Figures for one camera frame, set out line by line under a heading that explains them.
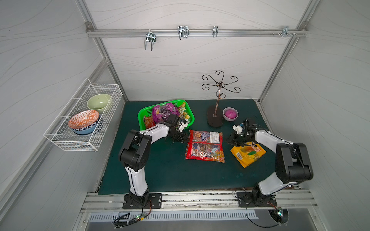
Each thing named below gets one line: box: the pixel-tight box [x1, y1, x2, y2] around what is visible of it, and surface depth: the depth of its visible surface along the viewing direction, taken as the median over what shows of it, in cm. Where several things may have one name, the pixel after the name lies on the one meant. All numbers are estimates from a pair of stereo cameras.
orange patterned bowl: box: [67, 110, 100, 129], surface depth 64 cm
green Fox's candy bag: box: [177, 102, 191, 121], surface depth 103 cm
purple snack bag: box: [152, 102, 181, 125], surface depth 103 cm
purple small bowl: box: [222, 107, 239, 122], surface depth 106 cm
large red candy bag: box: [185, 129, 226, 164], surface depth 92 cm
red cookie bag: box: [143, 115, 157, 129], surface depth 104 cm
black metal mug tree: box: [201, 70, 241, 128], surface depth 92 cm
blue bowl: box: [70, 119, 101, 135], surface depth 59 cm
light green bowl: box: [86, 93, 112, 114], surface depth 73 cm
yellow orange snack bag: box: [230, 141, 267, 168], surface depth 86 cm
